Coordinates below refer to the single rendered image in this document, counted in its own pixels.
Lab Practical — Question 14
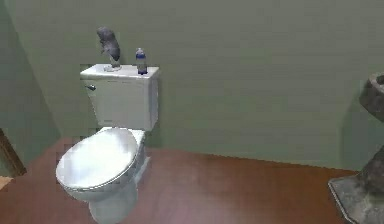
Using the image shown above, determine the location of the grey stone pedestal sink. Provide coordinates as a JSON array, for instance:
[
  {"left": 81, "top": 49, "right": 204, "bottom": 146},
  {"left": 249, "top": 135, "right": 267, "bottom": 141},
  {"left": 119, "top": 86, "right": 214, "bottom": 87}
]
[{"left": 327, "top": 72, "right": 384, "bottom": 224}]

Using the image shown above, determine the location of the blue plastic bottle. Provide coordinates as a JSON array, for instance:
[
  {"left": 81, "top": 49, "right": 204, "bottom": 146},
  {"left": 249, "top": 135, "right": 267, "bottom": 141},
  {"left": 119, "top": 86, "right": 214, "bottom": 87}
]
[{"left": 135, "top": 47, "right": 149, "bottom": 76}]

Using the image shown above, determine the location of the white toilet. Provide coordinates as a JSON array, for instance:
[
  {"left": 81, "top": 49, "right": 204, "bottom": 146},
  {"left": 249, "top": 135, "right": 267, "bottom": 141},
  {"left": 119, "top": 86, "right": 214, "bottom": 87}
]
[{"left": 55, "top": 63, "right": 160, "bottom": 224}]

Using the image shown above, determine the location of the brown wooden door frame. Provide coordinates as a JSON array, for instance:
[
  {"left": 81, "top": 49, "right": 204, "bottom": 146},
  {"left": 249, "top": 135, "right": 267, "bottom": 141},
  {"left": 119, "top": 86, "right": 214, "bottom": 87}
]
[{"left": 0, "top": 128, "right": 28, "bottom": 178}]

